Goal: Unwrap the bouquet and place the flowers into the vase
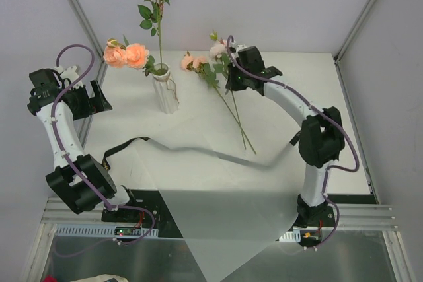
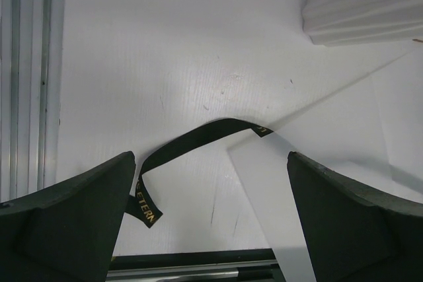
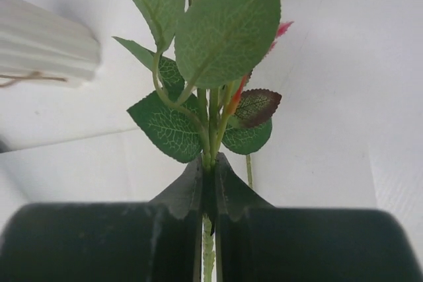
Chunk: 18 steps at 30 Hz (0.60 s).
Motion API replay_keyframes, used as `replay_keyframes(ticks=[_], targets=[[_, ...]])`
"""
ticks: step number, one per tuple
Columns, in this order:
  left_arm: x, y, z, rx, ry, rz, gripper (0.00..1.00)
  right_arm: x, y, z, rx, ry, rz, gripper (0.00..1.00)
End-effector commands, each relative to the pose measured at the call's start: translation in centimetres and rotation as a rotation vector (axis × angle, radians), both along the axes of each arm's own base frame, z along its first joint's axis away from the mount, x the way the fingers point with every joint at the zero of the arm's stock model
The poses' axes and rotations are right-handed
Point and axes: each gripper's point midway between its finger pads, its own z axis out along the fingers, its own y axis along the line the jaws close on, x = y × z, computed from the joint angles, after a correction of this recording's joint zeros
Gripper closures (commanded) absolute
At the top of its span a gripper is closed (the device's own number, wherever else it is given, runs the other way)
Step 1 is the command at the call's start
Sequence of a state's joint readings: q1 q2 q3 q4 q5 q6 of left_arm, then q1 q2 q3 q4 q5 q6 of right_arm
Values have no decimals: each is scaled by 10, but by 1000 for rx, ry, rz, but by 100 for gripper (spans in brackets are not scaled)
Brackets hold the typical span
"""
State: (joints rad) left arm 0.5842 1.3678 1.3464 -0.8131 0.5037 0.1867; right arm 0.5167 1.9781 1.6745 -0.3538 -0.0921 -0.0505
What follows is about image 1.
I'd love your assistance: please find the black ribbon gold lettering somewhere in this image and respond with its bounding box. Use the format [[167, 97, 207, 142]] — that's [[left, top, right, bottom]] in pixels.
[[102, 132, 300, 171]]

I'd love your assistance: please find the white wrapping paper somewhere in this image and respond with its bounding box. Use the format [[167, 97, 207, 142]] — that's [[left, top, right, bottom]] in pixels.
[[135, 127, 305, 281]]

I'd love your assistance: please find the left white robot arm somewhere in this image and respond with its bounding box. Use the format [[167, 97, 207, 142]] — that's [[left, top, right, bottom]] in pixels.
[[27, 67, 140, 222]]

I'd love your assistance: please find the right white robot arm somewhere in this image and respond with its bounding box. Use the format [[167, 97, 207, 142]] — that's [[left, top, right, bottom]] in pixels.
[[226, 44, 345, 228]]

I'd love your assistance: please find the white ribbed vase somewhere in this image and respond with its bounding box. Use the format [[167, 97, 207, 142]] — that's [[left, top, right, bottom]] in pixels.
[[153, 63, 180, 114]]

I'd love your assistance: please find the beige cloth bag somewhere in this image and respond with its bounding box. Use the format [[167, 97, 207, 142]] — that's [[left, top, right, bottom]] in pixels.
[[79, 274, 128, 282]]

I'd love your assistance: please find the red object at bottom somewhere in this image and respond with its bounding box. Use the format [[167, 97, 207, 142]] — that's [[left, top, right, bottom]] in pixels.
[[42, 275, 58, 282]]

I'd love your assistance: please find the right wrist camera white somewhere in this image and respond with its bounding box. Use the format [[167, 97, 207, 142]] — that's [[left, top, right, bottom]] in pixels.
[[229, 42, 247, 54]]

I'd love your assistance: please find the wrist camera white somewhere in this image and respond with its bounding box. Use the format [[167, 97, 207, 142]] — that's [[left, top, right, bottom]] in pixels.
[[55, 65, 79, 88], [229, 42, 247, 54]]

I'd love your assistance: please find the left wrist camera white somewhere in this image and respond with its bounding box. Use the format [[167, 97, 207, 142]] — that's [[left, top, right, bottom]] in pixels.
[[55, 65, 79, 88]]

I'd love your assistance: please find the right aluminium frame post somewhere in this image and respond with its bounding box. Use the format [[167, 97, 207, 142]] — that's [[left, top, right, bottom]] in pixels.
[[333, 0, 399, 65]]

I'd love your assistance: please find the aluminium frame post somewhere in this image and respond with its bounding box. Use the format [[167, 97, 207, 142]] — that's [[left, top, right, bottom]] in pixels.
[[333, 0, 399, 65], [67, 0, 103, 59]]

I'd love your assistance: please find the left aluminium frame post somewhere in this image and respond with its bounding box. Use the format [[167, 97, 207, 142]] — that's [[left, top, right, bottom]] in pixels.
[[67, 0, 103, 59]]

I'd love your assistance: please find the left white cable duct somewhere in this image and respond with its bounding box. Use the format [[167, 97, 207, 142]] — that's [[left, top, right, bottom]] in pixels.
[[56, 224, 159, 239]]

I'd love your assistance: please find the white cable duct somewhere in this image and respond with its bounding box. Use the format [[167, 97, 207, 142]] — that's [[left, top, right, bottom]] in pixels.
[[56, 224, 159, 239], [278, 230, 301, 243]]

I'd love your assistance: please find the right white cable duct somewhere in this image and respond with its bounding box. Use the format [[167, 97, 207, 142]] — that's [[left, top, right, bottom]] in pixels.
[[278, 230, 301, 243]]

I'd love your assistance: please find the aluminium front rail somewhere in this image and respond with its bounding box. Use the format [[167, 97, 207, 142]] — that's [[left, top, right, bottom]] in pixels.
[[41, 197, 399, 231]]

